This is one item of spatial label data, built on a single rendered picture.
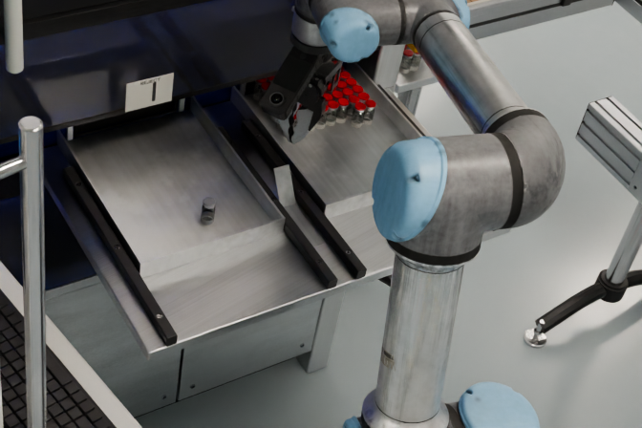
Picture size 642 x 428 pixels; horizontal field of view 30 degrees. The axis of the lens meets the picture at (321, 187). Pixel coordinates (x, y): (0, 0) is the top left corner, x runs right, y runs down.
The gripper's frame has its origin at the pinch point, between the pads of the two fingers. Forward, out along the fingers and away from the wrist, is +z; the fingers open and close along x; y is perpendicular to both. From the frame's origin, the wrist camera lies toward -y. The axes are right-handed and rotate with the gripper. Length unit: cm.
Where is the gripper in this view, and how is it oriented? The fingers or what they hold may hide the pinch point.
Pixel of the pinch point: (290, 139)
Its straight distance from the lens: 195.9
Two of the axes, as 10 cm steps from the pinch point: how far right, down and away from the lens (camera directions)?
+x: -8.8, -4.1, 2.5
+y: 4.6, -5.5, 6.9
